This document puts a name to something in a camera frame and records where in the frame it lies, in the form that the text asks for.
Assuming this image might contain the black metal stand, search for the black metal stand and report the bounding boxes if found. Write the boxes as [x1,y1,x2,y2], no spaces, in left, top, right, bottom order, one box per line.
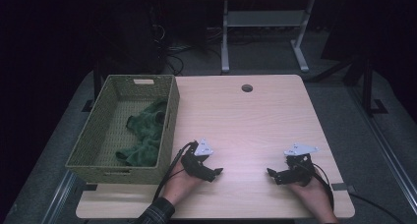
[82,58,102,114]
[358,53,389,118]

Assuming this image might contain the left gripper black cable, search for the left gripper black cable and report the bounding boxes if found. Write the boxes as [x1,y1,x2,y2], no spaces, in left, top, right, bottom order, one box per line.
[151,140,198,202]

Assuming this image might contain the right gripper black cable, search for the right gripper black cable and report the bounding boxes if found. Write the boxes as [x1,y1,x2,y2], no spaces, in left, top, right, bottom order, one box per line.
[312,163,335,212]

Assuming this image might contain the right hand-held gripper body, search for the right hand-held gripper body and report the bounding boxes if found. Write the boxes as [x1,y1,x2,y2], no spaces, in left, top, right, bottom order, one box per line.
[278,142,320,188]

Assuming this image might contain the aluminium floor rail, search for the aluminium floor rail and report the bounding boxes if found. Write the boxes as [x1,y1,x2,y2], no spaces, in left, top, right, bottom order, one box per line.
[41,169,78,224]
[347,85,417,215]

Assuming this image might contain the person's left hand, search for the person's left hand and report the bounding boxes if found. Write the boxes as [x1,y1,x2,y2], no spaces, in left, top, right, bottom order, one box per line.
[161,160,205,206]

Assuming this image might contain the person's right hand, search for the person's right hand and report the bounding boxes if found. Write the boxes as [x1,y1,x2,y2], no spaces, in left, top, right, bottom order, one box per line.
[289,176,339,223]

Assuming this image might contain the black floor cable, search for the black floor cable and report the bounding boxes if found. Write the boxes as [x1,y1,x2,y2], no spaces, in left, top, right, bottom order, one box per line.
[347,192,405,224]

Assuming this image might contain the white metal desk frame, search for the white metal desk frame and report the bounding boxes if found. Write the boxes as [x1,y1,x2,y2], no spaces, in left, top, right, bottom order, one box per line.
[220,0,311,75]

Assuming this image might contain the tangle of black cables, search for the tangle of black cables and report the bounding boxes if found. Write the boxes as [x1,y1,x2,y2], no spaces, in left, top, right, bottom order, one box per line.
[149,7,219,77]

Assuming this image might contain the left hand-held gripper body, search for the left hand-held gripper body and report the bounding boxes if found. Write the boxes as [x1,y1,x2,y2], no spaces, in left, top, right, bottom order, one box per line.
[180,138,215,181]

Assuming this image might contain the green woven basket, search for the green woven basket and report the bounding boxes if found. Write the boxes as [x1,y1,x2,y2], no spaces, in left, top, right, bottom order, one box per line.
[64,74,181,186]

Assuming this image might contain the dark cabinet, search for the dark cabinet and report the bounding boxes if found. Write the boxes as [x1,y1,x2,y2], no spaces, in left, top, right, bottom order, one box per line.
[97,1,166,75]

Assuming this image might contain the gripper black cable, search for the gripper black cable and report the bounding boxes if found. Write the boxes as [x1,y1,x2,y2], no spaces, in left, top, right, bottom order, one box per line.
[151,140,198,202]
[312,163,335,212]

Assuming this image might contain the grey tape piece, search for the grey tape piece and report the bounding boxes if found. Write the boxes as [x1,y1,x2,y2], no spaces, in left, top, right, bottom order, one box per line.
[330,182,356,193]

